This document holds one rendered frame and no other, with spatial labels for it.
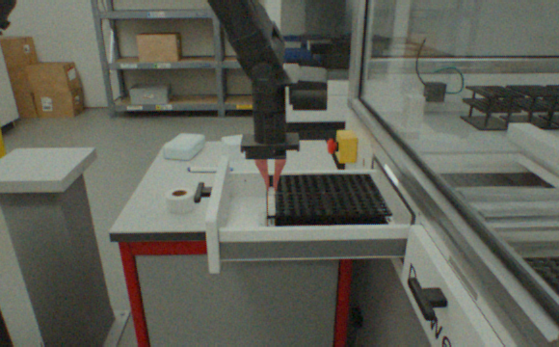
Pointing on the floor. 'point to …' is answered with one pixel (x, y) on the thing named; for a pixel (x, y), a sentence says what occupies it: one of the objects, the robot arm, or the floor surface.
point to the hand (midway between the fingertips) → (271, 185)
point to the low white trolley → (241, 290)
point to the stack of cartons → (40, 81)
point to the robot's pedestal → (55, 243)
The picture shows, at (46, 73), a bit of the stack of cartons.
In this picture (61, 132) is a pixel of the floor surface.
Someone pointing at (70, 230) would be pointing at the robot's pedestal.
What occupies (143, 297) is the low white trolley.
